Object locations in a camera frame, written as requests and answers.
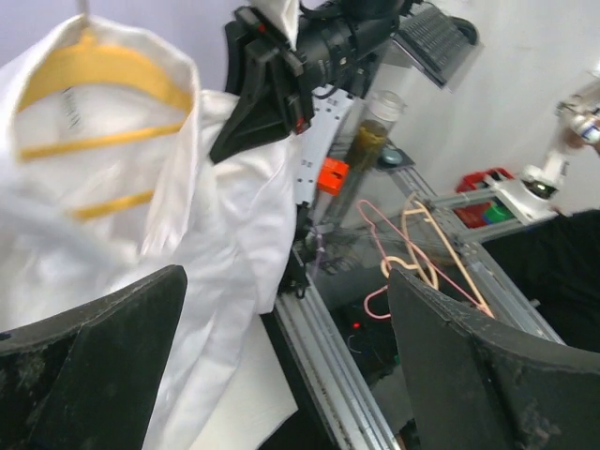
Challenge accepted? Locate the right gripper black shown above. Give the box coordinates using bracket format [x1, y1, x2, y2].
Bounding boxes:
[210, 15, 380, 164]

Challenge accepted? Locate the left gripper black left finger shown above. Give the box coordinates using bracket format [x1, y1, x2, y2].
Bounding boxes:
[1, 265, 188, 449]

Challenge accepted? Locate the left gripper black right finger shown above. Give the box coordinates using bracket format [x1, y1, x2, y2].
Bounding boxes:
[387, 270, 599, 449]

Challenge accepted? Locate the yellow plastic hanger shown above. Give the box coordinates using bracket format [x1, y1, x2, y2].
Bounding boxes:
[1, 16, 204, 233]

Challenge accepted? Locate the white shirt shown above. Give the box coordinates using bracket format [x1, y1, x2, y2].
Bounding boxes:
[1, 16, 301, 449]

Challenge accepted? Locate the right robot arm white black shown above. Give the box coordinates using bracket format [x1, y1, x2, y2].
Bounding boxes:
[210, 1, 402, 208]

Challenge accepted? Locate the beige hanger below table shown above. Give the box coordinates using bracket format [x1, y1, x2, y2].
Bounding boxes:
[392, 192, 496, 319]

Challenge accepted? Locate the orange box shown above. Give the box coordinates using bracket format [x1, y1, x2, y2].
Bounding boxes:
[317, 157, 350, 196]

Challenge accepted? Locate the clear jar with lid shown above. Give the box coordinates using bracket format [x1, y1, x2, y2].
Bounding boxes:
[345, 90, 406, 172]

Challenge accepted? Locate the black keyboard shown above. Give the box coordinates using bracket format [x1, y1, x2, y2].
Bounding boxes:
[393, 3, 479, 88]

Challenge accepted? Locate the red storage bin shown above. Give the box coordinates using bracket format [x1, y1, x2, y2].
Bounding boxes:
[456, 167, 514, 192]

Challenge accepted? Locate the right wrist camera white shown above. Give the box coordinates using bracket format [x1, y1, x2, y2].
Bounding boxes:
[249, 0, 300, 51]

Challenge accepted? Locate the aluminium frame rail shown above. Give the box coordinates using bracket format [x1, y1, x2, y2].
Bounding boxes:
[266, 166, 559, 449]

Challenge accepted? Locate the pink cable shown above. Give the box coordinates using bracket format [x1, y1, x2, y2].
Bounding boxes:
[356, 199, 493, 320]

